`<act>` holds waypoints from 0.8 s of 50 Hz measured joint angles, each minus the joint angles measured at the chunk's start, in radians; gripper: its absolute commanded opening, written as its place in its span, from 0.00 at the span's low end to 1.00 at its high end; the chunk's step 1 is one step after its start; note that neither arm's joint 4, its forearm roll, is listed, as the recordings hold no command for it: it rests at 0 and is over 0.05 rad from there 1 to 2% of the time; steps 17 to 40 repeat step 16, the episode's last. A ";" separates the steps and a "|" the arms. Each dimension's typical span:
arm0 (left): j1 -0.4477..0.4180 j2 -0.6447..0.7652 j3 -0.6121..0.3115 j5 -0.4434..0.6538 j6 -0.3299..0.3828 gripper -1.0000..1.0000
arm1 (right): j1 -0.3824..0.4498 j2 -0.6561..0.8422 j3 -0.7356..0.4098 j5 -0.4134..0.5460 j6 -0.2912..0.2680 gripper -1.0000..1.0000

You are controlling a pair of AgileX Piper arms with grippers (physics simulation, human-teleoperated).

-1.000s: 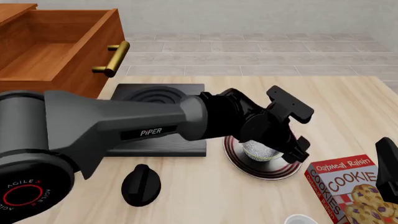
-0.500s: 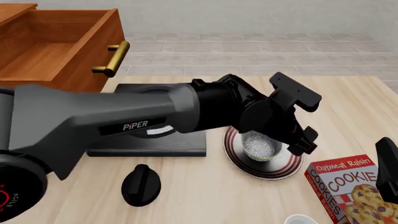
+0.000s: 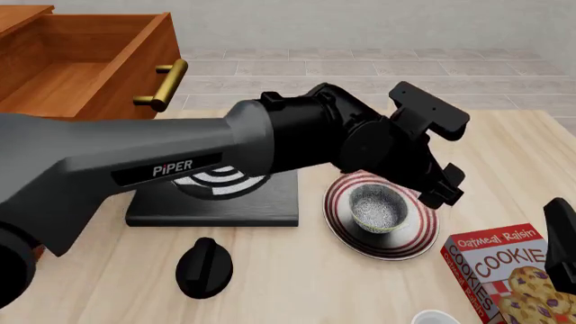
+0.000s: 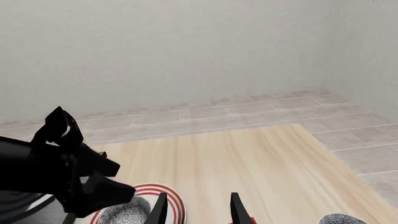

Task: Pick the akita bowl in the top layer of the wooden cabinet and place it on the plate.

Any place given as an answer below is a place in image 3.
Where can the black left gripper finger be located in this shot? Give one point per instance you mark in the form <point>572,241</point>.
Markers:
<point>455,173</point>
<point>437,198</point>

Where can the flat black stove plate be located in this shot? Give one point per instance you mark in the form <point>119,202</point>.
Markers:
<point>216,209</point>

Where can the grey and black left robot arm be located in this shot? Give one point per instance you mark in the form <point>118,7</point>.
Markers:
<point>157,145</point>

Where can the oatmeal raisin cookie box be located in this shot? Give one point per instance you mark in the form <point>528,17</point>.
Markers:
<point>495,270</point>

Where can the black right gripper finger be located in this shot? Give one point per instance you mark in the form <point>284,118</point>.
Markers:
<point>562,226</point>

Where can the black patterned bowl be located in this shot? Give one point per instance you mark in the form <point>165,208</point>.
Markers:
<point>378,209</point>

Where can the wooden cabinet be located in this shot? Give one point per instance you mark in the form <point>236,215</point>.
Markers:
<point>22,18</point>

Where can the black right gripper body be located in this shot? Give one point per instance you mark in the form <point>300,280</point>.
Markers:
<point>564,273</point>

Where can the round black stove knob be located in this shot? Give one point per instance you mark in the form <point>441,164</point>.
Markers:
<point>204,268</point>

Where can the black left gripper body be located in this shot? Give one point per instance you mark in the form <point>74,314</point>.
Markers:
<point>416,165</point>

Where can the black flat plate on stalk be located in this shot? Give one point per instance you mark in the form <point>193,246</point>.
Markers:
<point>432,108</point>

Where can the white mug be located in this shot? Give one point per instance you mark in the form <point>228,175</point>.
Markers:
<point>434,318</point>

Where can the open wooden drawer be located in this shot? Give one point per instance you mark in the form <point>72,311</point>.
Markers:
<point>67,77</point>

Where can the white plate with red rings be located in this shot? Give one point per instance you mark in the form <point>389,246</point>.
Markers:
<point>418,233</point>

